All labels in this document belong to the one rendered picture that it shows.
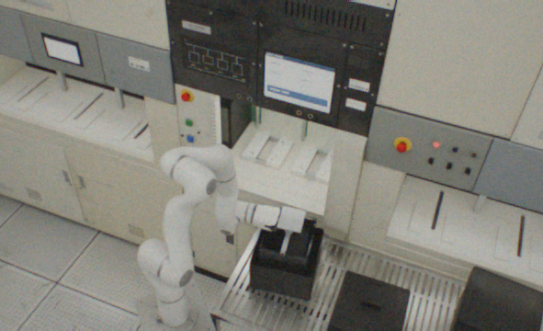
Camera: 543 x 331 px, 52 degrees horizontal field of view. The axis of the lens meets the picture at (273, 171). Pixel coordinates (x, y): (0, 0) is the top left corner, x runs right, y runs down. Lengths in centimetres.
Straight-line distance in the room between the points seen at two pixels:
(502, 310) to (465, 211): 65
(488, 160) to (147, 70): 146
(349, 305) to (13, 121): 212
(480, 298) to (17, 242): 278
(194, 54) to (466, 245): 147
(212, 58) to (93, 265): 178
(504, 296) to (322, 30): 124
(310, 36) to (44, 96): 190
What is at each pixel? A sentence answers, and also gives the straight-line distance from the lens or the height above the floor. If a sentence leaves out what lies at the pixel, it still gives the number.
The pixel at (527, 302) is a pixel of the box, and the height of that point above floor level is 101.
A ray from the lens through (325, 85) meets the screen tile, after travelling 217.
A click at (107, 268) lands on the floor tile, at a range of 360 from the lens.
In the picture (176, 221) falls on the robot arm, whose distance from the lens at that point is 199.
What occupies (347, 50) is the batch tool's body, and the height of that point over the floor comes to 177.
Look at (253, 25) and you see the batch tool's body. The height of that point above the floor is 178.
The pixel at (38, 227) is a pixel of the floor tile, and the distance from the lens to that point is 394.
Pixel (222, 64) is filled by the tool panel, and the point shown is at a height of 157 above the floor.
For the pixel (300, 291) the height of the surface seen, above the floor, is 82.
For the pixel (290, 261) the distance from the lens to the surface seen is 233.
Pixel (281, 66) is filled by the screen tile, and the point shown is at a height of 163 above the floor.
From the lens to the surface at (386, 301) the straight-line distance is 242.
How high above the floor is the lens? 284
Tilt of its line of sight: 44 degrees down
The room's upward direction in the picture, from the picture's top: 3 degrees clockwise
